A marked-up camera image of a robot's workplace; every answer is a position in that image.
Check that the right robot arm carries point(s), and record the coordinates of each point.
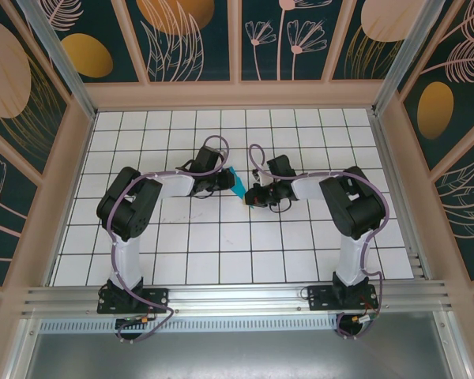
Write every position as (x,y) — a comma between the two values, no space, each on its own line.
(351,252)

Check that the aluminium side rail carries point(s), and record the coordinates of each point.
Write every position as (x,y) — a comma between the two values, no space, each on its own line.
(399,189)

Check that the aluminium corner post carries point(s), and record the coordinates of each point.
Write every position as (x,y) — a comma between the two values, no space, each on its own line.
(403,59)
(63,67)

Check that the small electronics board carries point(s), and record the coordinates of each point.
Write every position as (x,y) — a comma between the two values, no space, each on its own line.
(136,320)
(359,319)

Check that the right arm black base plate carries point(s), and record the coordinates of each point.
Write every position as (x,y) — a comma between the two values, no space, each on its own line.
(320,298)

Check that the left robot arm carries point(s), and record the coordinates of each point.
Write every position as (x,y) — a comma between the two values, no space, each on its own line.
(126,260)

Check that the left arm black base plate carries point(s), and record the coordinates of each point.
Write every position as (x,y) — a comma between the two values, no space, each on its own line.
(158,300)

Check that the long aluminium mounting rail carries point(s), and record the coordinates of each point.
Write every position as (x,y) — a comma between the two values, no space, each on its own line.
(237,298)

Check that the teal cloth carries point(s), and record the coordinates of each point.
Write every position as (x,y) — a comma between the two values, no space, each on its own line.
(239,188)

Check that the grey metal panel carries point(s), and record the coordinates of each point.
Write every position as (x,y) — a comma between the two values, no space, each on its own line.
(237,355)

